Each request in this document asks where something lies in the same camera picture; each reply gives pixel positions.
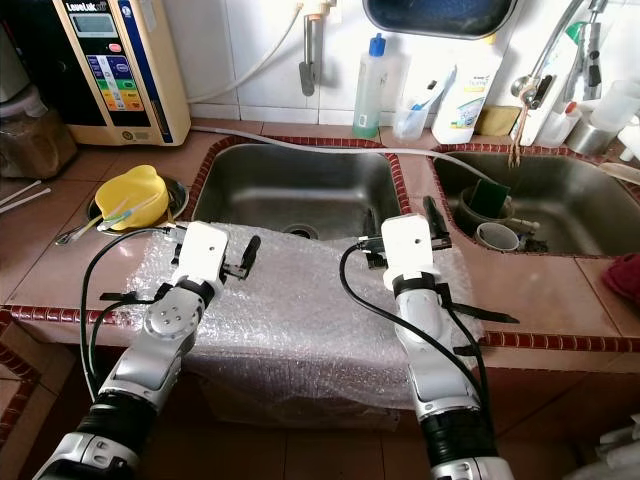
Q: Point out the steel cup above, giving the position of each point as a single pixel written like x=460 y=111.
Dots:
x=595 y=138

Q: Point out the pink cloth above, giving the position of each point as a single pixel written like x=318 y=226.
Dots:
x=625 y=285

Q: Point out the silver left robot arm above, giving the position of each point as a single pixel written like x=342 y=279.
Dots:
x=160 y=340

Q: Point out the yellow plastic bowl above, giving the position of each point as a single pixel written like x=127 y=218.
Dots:
x=130 y=195

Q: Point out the white plastic cup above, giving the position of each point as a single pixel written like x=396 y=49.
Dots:
x=555 y=125

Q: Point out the yellow sponge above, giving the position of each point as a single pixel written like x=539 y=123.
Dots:
x=495 y=120

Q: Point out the clear cup with toothbrushes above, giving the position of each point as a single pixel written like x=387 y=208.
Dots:
x=412 y=120

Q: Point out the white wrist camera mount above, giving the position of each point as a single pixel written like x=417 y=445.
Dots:
x=205 y=255
x=408 y=250

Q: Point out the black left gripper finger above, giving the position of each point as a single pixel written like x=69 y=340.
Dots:
x=250 y=255

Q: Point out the steel sink basin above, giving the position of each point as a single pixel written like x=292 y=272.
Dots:
x=300 y=190
x=560 y=195

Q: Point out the beige water ionizer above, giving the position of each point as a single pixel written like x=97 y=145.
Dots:
x=150 y=70

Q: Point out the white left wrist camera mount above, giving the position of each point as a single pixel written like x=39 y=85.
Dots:
x=205 y=255

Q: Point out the clear bottle with blue cap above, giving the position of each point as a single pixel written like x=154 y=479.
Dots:
x=373 y=95

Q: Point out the cup with green sponge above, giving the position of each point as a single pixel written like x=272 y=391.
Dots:
x=488 y=195

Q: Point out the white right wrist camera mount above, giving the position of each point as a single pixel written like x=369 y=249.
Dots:
x=408 y=250

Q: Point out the thin white tube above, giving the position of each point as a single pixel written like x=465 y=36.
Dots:
x=255 y=70

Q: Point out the chrome faucet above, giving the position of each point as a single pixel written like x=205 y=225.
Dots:
x=550 y=70

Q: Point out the clear bubble wrap sheet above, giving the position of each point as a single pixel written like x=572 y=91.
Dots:
x=300 y=320

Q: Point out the white dish soap bottle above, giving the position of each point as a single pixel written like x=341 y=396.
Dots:
x=465 y=100

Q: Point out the dark blue basin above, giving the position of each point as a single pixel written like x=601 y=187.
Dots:
x=440 y=15

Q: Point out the white mug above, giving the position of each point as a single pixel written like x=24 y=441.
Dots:
x=498 y=237

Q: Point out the beige wall tap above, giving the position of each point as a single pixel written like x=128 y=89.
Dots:
x=308 y=65

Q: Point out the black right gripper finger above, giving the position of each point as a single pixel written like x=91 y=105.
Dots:
x=368 y=225
x=435 y=220

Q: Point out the jar with brown powder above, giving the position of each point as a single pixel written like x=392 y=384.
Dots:
x=35 y=145

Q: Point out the white straw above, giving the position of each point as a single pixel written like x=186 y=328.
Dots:
x=25 y=200
x=20 y=192

